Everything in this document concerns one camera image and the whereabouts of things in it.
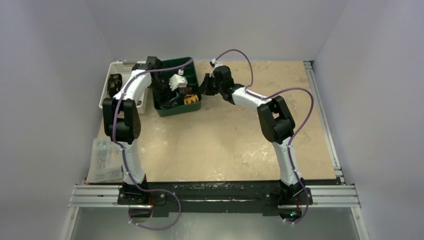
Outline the aluminium frame rail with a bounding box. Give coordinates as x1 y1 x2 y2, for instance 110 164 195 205
70 57 360 224

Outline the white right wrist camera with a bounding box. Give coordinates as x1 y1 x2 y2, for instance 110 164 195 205
209 58 223 72

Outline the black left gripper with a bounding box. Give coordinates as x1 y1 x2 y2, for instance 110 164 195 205
148 76 179 109

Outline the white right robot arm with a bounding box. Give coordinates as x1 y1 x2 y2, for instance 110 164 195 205
199 63 306 204

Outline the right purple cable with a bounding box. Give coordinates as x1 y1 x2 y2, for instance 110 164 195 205
213 48 315 225

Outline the rolled dark red tie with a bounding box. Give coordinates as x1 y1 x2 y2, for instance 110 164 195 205
178 86 195 96

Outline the purple cable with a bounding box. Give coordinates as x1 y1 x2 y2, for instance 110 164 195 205
213 48 315 225
111 58 195 231

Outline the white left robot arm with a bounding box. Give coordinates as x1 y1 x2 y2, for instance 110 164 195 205
102 56 186 205

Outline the clear plastic storage box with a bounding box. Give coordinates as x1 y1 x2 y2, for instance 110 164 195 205
86 137 123 184

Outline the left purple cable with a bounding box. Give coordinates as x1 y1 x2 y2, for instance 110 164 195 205
111 58 195 231

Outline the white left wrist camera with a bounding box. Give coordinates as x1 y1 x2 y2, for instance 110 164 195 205
168 69 188 91

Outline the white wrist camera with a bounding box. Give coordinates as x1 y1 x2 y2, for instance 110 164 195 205
209 58 223 72
168 69 188 91

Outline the rolled yellow tie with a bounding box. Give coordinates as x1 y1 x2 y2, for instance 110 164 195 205
183 94 200 105

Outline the navy floral tie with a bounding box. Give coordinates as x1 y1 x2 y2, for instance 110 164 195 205
159 98 180 110

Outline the black gold patterned tie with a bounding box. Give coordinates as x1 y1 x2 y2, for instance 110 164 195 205
106 73 123 98

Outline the green compartment tray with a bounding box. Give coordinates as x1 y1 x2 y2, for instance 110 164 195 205
152 56 202 117

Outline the white plastic basket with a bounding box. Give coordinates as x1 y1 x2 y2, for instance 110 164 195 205
98 61 152 114

